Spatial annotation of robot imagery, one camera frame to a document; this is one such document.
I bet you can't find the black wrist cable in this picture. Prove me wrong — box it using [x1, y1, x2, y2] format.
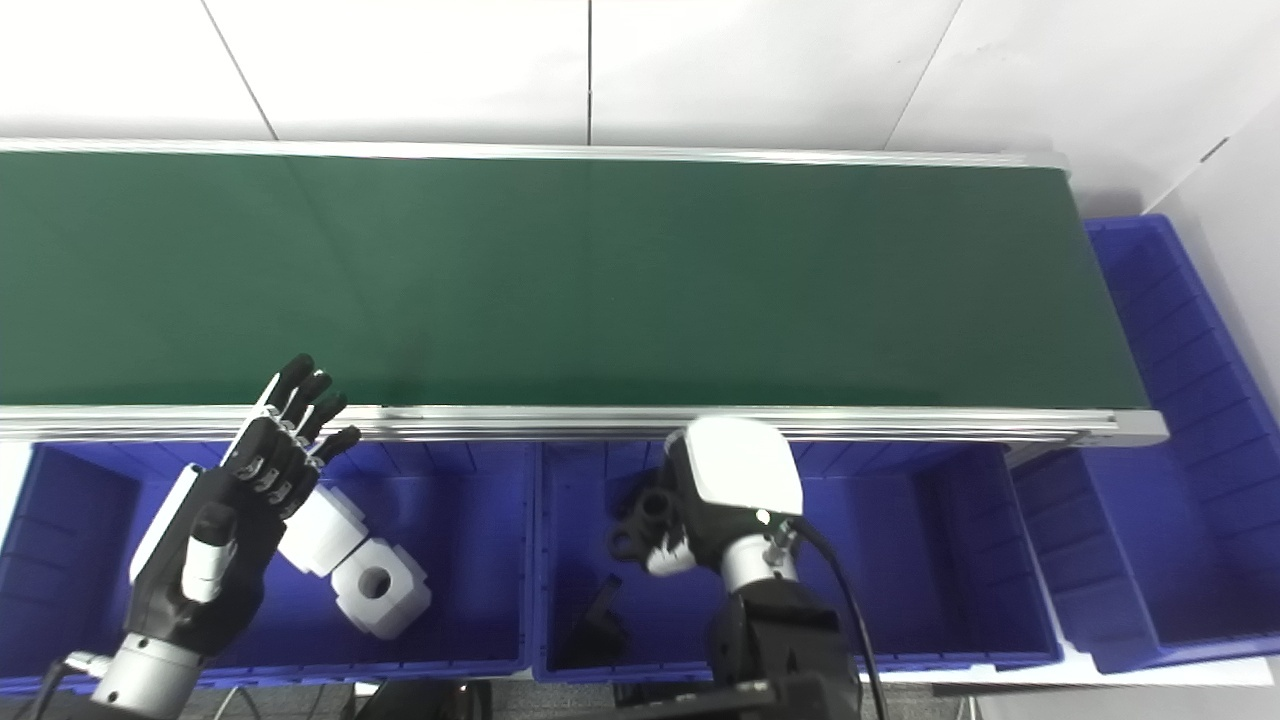
[788, 518, 889, 720]
[18, 652, 107, 720]

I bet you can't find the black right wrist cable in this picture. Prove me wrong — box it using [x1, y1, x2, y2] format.
[788, 518, 889, 720]

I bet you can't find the empty blue plastic bin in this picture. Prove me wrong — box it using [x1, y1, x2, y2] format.
[1008, 214, 1280, 677]

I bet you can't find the white block part with hole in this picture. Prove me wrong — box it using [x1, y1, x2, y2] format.
[278, 484, 433, 642]

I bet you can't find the black robot body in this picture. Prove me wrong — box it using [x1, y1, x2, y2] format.
[352, 680, 493, 720]

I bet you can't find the black flanged cylinder part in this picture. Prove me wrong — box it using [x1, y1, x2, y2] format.
[606, 480, 686, 563]

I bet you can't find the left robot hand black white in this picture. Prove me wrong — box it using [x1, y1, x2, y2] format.
[124, 354, 362, 661]

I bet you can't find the green conveyor belt aluminium frame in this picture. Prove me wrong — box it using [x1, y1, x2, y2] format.
[0, 138, 1171, 447]

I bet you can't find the blue bin with black parts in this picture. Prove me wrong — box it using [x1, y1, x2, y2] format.
[530, 440, 1067, 687]

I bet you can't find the black wedge shaped part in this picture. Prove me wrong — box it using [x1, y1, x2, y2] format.
[553, 574, 632, 672]

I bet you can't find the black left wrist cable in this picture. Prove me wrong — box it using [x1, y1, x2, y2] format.
[18, 652, 107, 720]

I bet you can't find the blue bin with white part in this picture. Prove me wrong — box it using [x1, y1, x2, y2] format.
[0, 440, 534, 693]

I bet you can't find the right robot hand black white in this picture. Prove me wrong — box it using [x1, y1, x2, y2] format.
[644, 415, 806, 580]

